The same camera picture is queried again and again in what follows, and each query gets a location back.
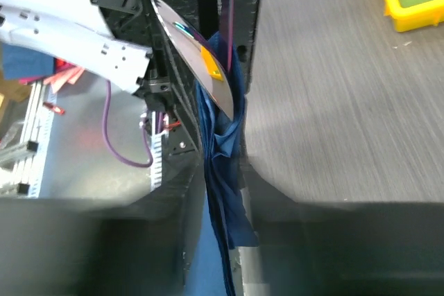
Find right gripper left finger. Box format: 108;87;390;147
125;157;205;295

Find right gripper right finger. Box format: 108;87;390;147
239;159;312;295

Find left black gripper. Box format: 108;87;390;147
133;0;278;158

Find iridescent rainbow knife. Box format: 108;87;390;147
227;0;234;72

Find blue paper napkin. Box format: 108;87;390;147
196;46;258;295

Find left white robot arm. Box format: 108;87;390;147
1;0;259;154

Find white slotted cable duct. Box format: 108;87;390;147
150;112;169;191

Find aluminium front rail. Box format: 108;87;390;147
1;81;56;198

